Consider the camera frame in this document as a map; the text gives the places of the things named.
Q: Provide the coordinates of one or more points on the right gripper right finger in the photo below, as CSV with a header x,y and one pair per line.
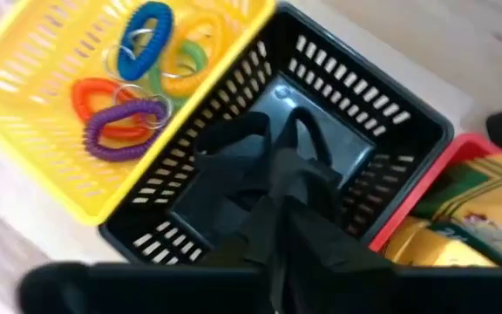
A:
x,y
307,209

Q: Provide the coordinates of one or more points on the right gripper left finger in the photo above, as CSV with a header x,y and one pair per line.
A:
x,y
242,174

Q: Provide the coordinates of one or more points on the black plastic basket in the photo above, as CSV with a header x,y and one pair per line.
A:
x,y
347,144

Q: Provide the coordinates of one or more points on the red plastic basket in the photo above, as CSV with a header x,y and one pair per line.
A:
x,y
416,200

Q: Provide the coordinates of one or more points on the Crayola crayon box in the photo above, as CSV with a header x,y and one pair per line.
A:
x,y
495,187
429,248

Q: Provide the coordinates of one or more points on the yellow plastic basket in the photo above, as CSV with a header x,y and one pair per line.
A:
x,y
37,144

